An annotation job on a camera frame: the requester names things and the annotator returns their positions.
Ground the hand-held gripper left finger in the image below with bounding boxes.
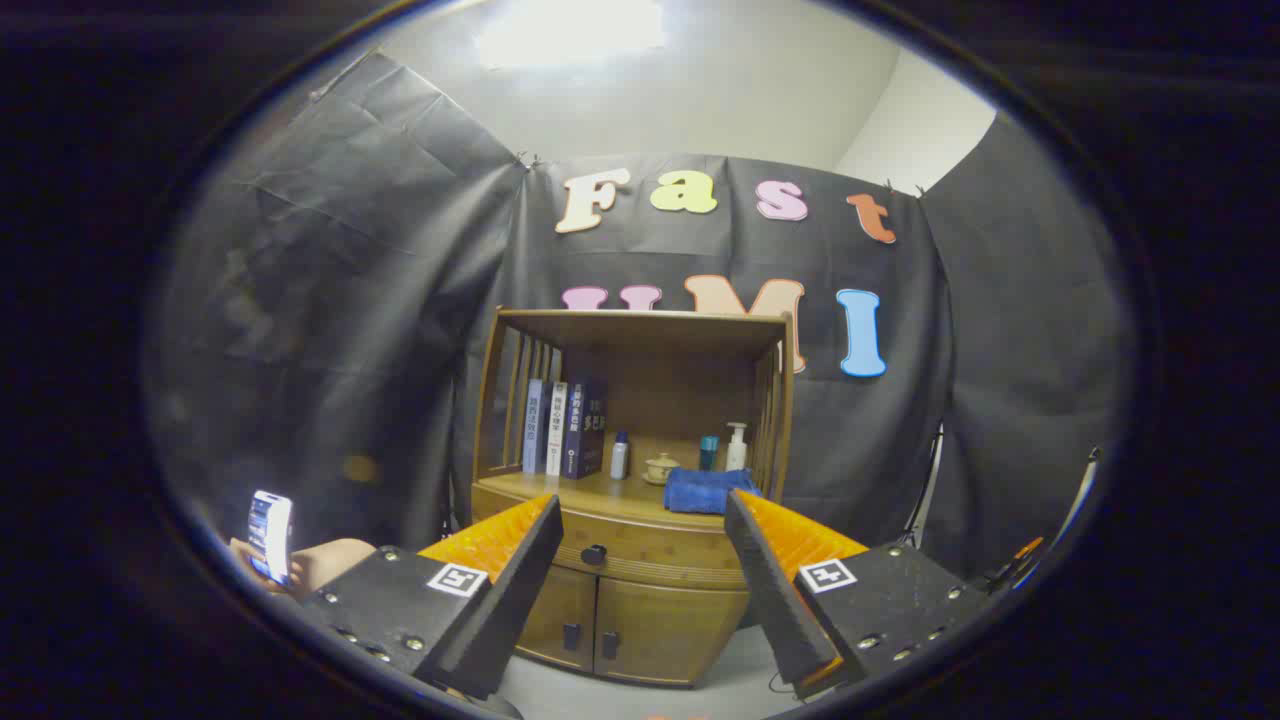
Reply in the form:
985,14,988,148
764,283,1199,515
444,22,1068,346
298,493,566,701

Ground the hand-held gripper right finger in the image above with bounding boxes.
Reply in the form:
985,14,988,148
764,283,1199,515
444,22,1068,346
723,488,993,701

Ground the wooden drawer with black knob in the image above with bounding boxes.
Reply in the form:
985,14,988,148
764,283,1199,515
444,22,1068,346
472,484,751,591

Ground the smartphone with lit screen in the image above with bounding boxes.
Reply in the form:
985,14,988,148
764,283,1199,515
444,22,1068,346
247,489,295,586

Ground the wooden cabinet door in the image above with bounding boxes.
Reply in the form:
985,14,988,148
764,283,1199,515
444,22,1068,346
515,565,599,673
593,575,751,687

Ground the wooden countertop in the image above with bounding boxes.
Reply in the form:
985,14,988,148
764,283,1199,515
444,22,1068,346
476,468,746,529

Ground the wooden cabinet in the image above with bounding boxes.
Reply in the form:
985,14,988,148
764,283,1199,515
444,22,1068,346
470,307,796,689

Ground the blue folded towel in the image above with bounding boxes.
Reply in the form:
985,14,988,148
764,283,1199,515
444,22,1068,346
663,466,761,517

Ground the light blue book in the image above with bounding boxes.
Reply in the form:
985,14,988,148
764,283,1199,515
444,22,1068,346
522,378,549,475

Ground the white book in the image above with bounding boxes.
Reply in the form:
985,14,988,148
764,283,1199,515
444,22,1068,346
545,381,569,477

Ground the white stand pole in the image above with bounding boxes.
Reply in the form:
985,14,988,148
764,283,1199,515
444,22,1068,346
905,422,946,546
1055,447,1103,546

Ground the dark navy book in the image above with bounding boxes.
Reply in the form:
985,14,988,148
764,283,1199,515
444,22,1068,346
561,377,608,480

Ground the dark equipment with orange tip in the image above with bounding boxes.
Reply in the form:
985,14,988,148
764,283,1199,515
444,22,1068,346
985,536,1046,591

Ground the ceiling light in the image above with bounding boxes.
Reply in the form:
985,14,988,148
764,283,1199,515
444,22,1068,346
475,0,669,71

